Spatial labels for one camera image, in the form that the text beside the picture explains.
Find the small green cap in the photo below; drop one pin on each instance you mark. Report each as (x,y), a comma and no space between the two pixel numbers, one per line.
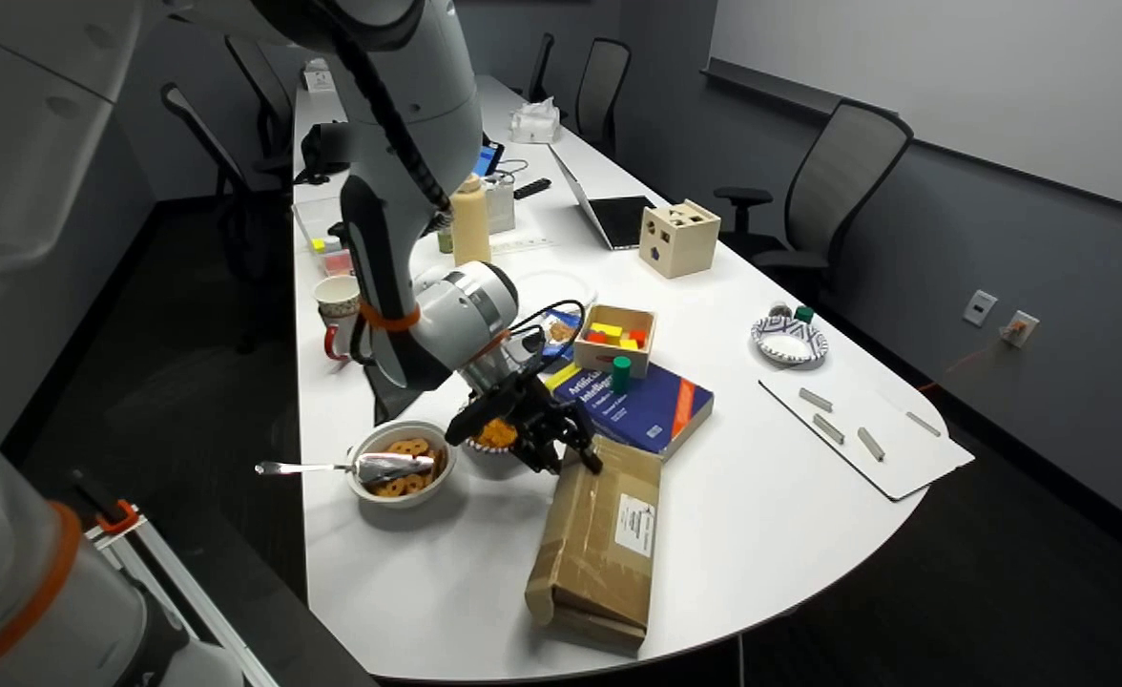
(799,312)

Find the clear plastic toy bin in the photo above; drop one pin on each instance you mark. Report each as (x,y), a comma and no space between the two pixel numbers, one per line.
(321,250)

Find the blue book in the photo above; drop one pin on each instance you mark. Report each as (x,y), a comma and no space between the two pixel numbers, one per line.
(649,409)

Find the grey carton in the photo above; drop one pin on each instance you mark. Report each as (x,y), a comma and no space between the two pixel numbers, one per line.
(503,209)

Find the white stand with red clamp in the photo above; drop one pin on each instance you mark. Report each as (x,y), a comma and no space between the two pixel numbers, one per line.
(125,519)

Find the brown cardboard box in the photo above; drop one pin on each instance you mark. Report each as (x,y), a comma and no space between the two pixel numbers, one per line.
(592,557)

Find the white bowl of pretzels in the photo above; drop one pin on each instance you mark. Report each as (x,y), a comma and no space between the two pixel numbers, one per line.
(395,490)

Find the grey mesh office chair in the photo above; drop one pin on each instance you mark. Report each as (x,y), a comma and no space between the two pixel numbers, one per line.
(601,82)
(843,173)

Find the beige wall outlet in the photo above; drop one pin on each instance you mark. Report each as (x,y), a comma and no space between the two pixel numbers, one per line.
(1021,330)

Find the black office chair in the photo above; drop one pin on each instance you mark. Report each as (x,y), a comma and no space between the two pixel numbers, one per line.
(205,139)
(545,63)
(256,70)

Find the patterned bowl of orange snacks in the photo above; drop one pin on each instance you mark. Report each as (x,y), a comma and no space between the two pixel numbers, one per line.
(499,438)

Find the flat white board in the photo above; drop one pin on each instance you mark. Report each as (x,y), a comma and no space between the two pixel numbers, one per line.
(900,465)

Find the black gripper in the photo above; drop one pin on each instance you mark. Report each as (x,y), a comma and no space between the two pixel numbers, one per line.
(508,409)

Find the white box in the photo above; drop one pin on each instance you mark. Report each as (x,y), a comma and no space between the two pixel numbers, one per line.
(319,77)

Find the white wall outlet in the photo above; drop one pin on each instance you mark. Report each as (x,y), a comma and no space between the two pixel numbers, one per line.
(984,307)

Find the metal spoon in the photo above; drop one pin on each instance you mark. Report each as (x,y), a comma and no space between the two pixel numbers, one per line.
(294,467)

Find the tablet with blue screen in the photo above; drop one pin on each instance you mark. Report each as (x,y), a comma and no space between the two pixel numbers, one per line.
(490,157)

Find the grey laptop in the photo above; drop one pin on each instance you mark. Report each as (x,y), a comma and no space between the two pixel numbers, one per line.
(620,220)

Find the yellow block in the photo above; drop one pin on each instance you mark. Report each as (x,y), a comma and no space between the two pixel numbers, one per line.
(563,379)

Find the black bag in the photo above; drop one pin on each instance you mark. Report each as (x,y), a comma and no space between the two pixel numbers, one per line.
(321,152)

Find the green cylinder block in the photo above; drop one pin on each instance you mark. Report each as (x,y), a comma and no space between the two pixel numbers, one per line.
(620,370)

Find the black marker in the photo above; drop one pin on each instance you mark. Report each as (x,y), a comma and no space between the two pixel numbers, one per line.
(533,187)

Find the wall whiteboard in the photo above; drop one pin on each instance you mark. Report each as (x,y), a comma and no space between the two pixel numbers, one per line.
(969,77)

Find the white plate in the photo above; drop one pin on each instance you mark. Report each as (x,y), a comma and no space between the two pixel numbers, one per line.
(559,289)

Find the wooden shape sorter cube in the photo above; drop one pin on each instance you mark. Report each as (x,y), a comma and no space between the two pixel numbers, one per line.
(676,241)

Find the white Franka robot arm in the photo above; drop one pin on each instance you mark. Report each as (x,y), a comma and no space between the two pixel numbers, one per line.
(422,102)

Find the blue snack bag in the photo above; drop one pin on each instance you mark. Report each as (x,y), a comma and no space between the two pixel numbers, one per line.
(563,334)

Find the white plastic bag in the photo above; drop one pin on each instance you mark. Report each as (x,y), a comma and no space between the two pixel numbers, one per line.
(536,121)

